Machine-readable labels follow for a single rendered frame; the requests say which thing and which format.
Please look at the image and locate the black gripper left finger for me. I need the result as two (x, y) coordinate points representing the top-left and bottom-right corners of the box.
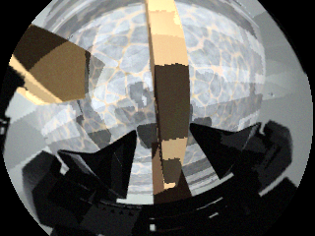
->
(56, 130), (138, 200)

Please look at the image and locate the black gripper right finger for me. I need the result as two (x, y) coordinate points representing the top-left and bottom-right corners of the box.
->
(189, 123), (263, 179)

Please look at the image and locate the long tan wooden rail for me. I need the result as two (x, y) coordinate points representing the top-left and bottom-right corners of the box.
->
(146, 0), (190, 188)

